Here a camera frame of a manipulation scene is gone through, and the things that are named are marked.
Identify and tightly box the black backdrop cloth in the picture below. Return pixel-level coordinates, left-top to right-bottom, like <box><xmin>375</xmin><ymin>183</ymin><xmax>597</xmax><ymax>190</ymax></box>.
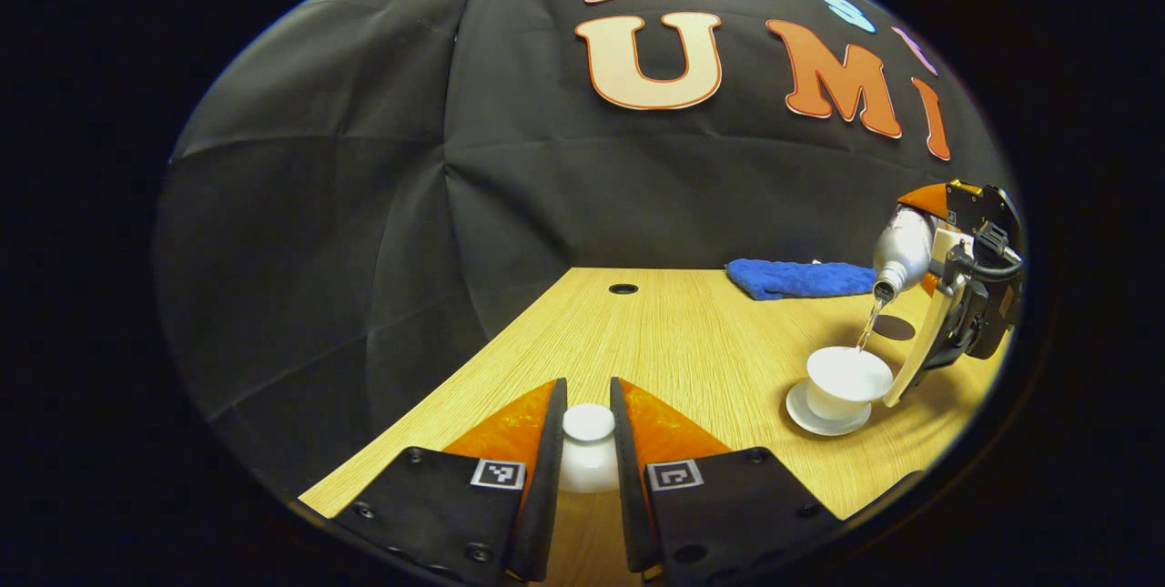
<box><xmin>155</xmin><ymin>0</ymin><xmax>1016</xmax><ymax>515</ymax></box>

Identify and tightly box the blue towel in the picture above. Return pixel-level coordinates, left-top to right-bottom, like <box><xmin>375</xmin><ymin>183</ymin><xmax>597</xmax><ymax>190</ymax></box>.
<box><xmin>725</xmin><ymin>258</ymin><xmax>877</xmax><ymax>301</ymax></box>

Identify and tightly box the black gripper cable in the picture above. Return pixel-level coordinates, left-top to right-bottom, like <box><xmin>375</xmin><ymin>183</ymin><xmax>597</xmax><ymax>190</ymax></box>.
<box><xmin>972</xmin><ymin>241</ymin><xmax>1026</xmax><ymax>280</ymax></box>

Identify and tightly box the white saucer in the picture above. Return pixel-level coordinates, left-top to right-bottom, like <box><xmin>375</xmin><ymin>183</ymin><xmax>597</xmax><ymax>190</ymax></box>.
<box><xmin>785</xmin><ymin>380</ymin><xmax>873</xmax><ymax>438</ymax></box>

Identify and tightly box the white teacup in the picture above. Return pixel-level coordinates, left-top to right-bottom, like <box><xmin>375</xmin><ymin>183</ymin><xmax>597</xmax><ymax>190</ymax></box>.
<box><xmin>805</xmin><ymin>346</ymin><xmax>895</xmax><ymax>421</ymax></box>

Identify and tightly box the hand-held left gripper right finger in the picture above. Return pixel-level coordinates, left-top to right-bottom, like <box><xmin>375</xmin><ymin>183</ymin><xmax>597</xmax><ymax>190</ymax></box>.
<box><xmin>608</xmin><ymin>377</ymin><xmax>843</xmax><ymax>581</ymax></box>

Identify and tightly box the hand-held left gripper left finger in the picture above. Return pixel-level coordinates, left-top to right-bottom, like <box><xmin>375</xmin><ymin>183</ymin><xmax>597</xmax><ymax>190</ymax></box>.
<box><xmin>332</xmin><ymin>378</ymin><xmax>569</xmax><ymax>583</ymax></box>

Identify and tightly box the white teacup lid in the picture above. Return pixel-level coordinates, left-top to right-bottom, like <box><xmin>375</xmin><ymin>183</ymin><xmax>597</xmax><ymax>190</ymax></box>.
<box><xmin>557</xmin><ymin>403</ymin><xmax>622</xmax><ymax>494</ymax></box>

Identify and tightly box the silver water bottle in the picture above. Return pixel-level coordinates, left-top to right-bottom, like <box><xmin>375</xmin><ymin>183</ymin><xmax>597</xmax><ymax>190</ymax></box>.
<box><xmin>871</xmin><ymin>205</ymin><xmax>938</xmax><ymax>304</ymax></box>

